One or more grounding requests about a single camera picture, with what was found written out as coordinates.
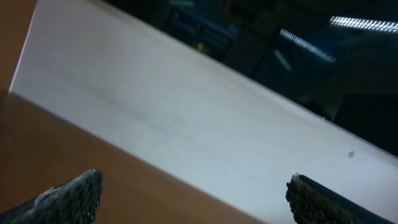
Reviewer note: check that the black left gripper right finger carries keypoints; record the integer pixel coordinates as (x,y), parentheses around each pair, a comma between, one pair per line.
(312,203)

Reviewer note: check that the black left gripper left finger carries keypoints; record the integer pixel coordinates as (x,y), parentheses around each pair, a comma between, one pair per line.
(74,202)

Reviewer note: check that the bright ceiling light strip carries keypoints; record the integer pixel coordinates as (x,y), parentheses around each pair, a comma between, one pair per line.
(364,24)

